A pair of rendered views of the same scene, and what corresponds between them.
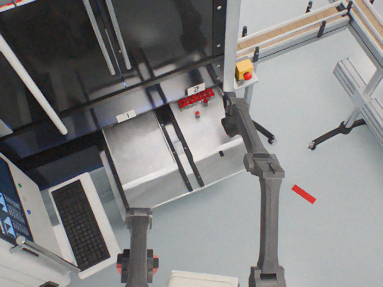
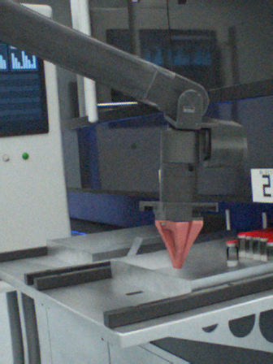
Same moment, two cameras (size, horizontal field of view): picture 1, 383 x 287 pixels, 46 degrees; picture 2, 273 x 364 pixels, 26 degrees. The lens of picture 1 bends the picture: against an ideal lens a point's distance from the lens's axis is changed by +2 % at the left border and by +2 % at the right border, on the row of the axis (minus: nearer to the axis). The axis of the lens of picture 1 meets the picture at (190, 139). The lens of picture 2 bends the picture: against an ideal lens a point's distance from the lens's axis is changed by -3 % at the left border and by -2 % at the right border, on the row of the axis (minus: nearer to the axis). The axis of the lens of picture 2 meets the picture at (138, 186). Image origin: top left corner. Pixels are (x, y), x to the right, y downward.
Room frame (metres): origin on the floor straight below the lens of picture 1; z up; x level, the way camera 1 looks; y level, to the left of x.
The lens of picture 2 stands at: (0.61, -1.06, 1.11)
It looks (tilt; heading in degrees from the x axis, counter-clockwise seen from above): 4 degrees down; 79
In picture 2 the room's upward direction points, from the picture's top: 5 degrees counter-clockwise
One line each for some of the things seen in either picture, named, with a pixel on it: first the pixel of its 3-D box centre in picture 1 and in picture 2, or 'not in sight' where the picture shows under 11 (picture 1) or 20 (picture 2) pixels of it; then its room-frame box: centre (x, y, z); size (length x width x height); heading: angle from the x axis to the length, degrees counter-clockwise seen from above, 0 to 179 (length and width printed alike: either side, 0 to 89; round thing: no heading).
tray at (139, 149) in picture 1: (137, 143); (139, 243); (0.86, 0.25, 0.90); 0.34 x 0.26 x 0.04; 17
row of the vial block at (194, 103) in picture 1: (197, 101); (270, 249); (1.04, -0.05, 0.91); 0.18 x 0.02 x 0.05; 107
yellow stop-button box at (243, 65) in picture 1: (243, 68); not in sight; (1.15, -0.28, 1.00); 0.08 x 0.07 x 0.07; 17
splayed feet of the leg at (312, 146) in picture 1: (343, 130); not in sight; (1.18, -1.01, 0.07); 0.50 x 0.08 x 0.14; 107
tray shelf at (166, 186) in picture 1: (177, 145); (150, 270); (0.84, 0.06, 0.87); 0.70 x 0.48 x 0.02; 107
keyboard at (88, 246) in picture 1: (79, 223); not in sight; (0.54, 0.53, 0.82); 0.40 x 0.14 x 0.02; 20
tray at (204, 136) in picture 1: (204, 117); (231, 261); (0.96, -0.08, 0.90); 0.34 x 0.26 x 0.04; 17
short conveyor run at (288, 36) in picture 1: (282, 34); not in sight; (1.37, -0.52, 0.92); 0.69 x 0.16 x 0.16; 107
